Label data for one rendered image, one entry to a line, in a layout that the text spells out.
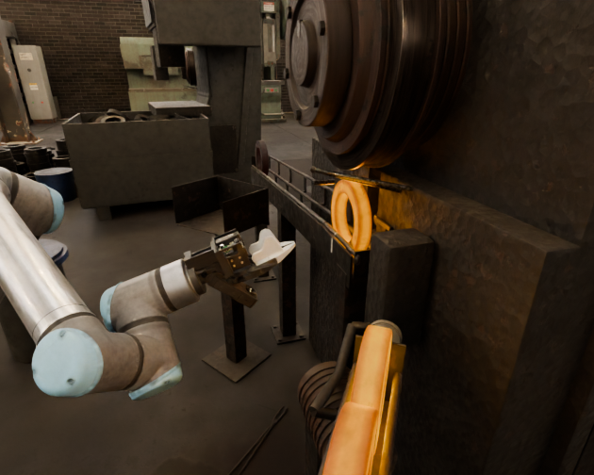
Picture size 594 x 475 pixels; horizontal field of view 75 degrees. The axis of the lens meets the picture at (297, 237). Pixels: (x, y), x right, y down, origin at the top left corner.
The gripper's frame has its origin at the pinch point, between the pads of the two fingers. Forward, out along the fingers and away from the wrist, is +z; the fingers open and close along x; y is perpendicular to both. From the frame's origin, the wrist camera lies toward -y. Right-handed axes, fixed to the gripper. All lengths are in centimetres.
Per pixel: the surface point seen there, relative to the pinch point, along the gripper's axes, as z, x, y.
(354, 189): 19.1, 9.4, 2.6
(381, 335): 3.8, -34.1, 2.5
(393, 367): 5.7, -29.7, -9.0
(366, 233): 17.8, 4.2, -6.1
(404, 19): 27.1, -9.4, 33.9
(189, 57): 8, 485, 45
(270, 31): 192, 827, 45
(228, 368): -34, 52, -68
